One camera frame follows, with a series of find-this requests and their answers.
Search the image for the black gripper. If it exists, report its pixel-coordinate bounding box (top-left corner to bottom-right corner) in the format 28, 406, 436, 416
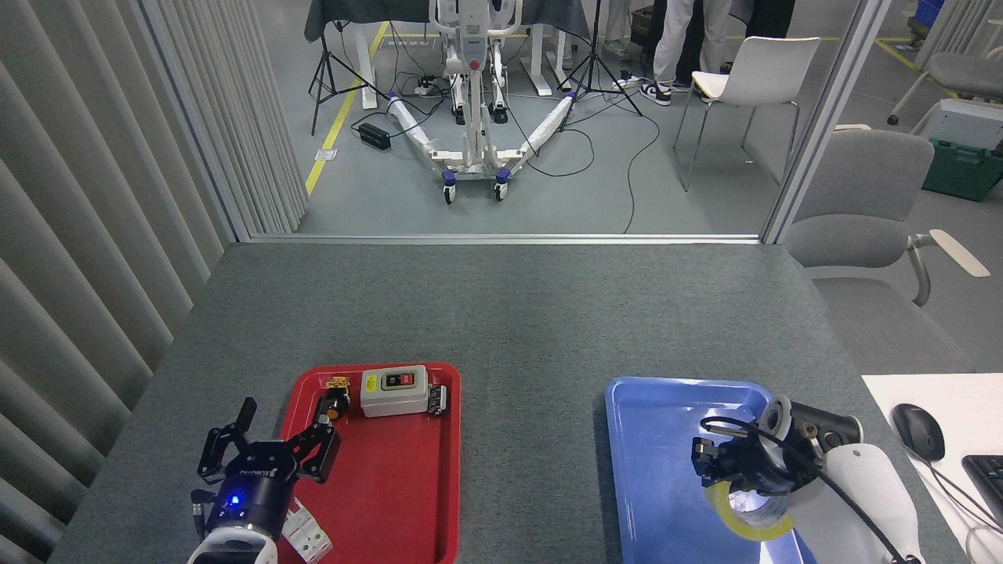
691, 435, 800, 494
197, 397, 342, 540

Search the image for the yellow tape roll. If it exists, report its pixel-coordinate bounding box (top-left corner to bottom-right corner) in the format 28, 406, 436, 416
704, 478, 794, 543

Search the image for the blue plastic tray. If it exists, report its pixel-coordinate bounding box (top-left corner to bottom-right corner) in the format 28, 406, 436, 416
605, 377, 835, 564

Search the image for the yellow black push button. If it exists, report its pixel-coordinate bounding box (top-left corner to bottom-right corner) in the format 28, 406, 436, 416
323, 375, 351, 419

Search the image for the white terminal block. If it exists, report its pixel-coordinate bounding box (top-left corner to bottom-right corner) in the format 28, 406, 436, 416
281, 501, 332, 563

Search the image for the red plastic tray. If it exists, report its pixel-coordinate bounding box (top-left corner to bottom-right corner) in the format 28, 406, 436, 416
276, 361, 462, 564

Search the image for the black computer mouse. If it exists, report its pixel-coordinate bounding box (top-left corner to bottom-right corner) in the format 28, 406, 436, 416
892, 403, 946, 462

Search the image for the white side table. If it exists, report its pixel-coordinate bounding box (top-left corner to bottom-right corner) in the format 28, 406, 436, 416
862, 374, 1003, 564

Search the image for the black keyboard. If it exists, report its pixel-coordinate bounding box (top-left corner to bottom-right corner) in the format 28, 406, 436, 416
961, 454, 1003, 526

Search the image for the grey office chair with armrest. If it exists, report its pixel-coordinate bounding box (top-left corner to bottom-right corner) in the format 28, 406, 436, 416
784, 129, 991, 374

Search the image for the white plastic chair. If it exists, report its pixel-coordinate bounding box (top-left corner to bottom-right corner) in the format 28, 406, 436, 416
672, 36, 821, 193

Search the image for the black tripod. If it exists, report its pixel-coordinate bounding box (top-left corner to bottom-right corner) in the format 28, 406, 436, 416
558, 0, 643, 118
308, 0, 390, 136

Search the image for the white stand on wheels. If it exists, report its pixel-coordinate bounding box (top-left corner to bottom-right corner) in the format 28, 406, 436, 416
388, 0, 577, 204

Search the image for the person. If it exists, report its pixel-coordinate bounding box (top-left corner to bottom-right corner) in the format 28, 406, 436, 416
639, 0, 737, 107

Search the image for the grey flat box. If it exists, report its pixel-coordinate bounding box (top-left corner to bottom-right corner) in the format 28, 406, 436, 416
913, 99, 1003, 151

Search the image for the grey switch box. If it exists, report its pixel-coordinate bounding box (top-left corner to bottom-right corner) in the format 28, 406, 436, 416
360, 365, 430, 418

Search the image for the grey mouse cable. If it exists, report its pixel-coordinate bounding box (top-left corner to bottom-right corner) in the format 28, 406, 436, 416
901, 446, 1003, 564

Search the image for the long black floor cable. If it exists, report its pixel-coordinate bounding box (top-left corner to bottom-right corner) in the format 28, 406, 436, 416
509, 86, 661, 234

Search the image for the silver post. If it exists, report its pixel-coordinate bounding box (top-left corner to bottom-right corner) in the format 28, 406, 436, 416
762, 0, 894, 245

